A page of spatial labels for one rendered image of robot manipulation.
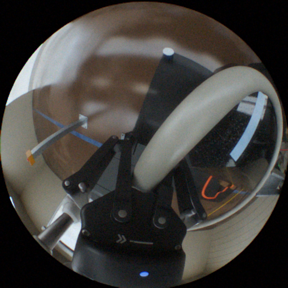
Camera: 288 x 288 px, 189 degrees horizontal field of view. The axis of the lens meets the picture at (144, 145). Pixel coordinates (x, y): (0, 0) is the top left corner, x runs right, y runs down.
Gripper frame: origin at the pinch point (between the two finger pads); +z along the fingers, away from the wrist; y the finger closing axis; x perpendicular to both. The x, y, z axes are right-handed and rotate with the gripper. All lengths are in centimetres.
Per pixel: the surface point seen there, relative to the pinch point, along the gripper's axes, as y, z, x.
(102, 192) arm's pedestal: -17, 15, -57
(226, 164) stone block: 32.1, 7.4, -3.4
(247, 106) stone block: 29.7, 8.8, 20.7
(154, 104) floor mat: 1, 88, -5
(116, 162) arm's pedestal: -17, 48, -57
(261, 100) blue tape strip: 33.6, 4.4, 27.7
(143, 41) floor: -34, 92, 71
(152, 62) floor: -15, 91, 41
